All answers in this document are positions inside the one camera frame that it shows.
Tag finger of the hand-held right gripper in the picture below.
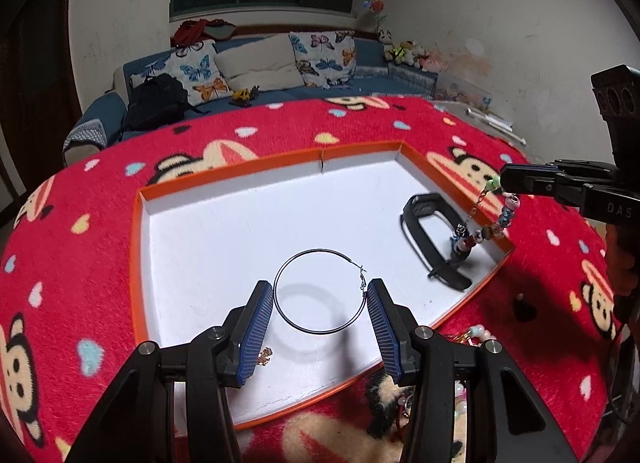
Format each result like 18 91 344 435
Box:
500 164 602 209
545 159 617 183

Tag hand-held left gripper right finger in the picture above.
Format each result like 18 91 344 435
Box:
366 278 581 463

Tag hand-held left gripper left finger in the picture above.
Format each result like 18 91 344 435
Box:
65 280 274 463

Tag colourful charm bracelet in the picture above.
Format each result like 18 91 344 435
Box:
447 176 521 264

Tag large thin hoop earring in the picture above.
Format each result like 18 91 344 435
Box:
272 249 369 335

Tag orange shallow tray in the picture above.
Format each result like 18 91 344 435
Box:
131 140 516 431

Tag white plastic strips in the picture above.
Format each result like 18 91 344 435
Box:
465 103 528 146

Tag black smartwatch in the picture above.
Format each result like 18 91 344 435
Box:
400 193 473 291

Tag clear plastic storage box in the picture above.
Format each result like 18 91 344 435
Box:
435 70 493 111

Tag plush toys group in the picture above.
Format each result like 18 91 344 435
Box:
385 40 418 66

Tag red monkey printed blanket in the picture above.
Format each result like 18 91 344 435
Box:
0 96 626 463

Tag yellow toy excavator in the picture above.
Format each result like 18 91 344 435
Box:
230 86 261 106

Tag blue sofa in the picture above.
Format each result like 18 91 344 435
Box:
62 30 441 166

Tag colourful pinwheel flower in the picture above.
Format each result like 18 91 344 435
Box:
361 0 388 34

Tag butterfly print pillow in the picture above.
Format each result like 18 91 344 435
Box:
289 30 357 89
131 40 235 106

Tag black backpack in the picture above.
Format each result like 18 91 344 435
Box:
118 73 211 141

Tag beige pillow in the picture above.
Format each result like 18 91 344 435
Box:
215 34 306 92

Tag red clothing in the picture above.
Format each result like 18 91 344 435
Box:
172 18 238 48

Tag pastel white bead bracelet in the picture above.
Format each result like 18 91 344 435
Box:
457 324 501 345

